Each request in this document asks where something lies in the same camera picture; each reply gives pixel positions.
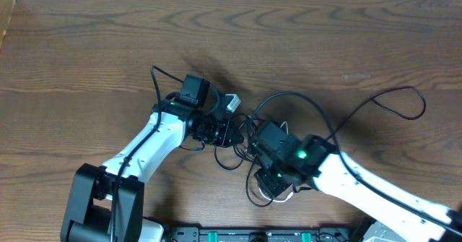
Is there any white USB cable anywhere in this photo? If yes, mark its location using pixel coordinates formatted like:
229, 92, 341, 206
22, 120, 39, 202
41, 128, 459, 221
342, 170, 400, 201
258, 121, 295, 204

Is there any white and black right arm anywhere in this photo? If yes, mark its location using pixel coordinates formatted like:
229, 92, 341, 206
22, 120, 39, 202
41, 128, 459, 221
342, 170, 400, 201
250, 122, 461, 241

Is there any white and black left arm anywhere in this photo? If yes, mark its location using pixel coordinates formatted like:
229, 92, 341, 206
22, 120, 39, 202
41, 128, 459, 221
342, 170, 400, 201
60, 94, 243, 241

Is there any brown cardboard panel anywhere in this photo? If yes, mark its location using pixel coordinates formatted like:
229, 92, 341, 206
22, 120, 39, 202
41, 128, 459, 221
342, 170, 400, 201
0, 0, 17, 46

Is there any black right camera cable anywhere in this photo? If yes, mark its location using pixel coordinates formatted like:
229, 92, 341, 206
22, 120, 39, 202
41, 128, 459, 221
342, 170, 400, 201
252, 91, 462, 235

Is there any black camera cable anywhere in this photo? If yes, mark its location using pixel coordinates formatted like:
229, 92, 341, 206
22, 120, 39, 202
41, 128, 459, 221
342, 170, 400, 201
252, 91, 462, 235
108, 65, 232, 242

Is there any black left camera cable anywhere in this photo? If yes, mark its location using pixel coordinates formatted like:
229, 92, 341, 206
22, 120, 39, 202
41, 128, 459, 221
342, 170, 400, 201
108, 65, 232, 242

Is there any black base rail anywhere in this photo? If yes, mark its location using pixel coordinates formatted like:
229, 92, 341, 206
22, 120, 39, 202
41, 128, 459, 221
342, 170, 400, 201
140, 216, 398, 242

